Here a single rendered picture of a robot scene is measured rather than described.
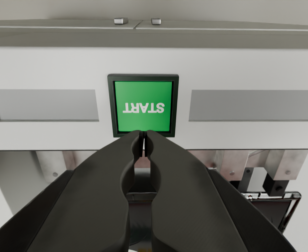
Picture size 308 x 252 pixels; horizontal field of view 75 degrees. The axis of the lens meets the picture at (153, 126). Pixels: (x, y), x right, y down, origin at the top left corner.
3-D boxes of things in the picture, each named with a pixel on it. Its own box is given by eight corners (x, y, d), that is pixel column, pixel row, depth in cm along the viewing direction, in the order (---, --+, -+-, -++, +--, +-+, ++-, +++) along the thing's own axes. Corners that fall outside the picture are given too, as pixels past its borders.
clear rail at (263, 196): (296, 195, 33) (302, 202, 32) (66, 197, 32) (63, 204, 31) (299, 188, 33) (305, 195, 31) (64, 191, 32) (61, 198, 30)
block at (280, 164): (284, 167, 32) (297, 181, 29) (263, 167, 31) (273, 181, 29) (303, 122, 28) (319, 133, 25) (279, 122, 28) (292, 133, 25)
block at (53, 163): (76, 169, 31) (69, 183, 28) (53, 169, 31) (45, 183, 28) (66, 122, 27) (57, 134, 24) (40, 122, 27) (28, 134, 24)
